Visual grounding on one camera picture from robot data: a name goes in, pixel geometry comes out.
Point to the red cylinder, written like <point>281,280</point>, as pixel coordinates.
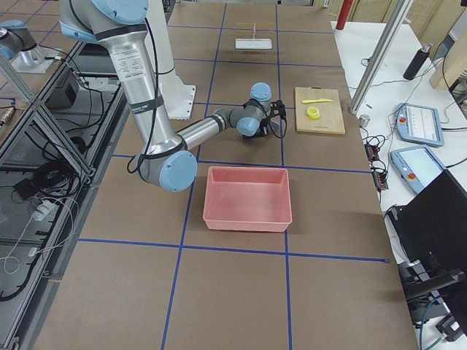
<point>344,14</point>

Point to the white pedestal column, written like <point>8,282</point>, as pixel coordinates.
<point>178,97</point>

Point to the bamboo cutting board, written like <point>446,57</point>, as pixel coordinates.
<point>331,118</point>

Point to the yellow plastic knife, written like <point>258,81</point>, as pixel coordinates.
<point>316,101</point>

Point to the yellow lemon slices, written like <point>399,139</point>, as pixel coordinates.
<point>313,113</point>

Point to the blue teach pendant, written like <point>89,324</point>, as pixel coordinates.
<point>419,124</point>
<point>418,166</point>

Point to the black water bottle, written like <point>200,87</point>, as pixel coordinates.
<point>417,61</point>

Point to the black monitor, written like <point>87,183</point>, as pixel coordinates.
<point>432,231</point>

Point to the white rectangular tray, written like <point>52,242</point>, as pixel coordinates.
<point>253,44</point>

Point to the pink plastic bin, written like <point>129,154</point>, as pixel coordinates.
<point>252,199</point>

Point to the aluminium frame post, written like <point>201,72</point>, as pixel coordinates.
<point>383,45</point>

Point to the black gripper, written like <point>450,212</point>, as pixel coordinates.
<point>263,130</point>

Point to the small metal cube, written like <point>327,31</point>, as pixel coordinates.
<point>363,120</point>

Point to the near blue teach pendant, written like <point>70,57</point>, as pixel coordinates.
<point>418,166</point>

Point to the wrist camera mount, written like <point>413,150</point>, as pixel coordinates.
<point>280,108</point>

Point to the dark grey cloth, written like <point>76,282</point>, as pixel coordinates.
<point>260,134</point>

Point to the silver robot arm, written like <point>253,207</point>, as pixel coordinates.
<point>22,50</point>
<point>165,159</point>

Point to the far blue teach pendant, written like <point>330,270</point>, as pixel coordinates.
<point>419,124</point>

